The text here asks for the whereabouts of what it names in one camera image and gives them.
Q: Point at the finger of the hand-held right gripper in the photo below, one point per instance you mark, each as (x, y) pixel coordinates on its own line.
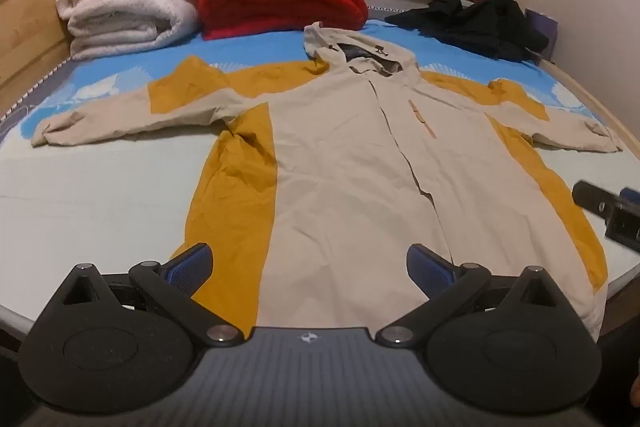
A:
(597, 201)

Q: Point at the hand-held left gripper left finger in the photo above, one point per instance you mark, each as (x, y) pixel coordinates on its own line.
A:
(192, 264)

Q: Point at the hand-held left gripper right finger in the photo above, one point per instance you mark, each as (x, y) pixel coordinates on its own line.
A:
(430, 271)

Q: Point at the beige and yellow hooded jacket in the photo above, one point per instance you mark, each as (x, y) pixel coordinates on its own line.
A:
(345, 167)

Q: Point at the purple flat board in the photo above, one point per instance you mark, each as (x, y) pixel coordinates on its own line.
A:
(542, 29)

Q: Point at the blue printed bed sheet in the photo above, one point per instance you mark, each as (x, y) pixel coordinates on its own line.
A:
(125, 72)

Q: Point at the black clothing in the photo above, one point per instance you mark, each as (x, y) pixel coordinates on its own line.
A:
(480, 24)

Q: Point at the white fleece folded blanket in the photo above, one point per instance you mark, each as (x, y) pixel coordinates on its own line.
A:
(125, 4)

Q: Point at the wooden bed frame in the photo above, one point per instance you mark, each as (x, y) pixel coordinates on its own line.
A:
(30, 27)

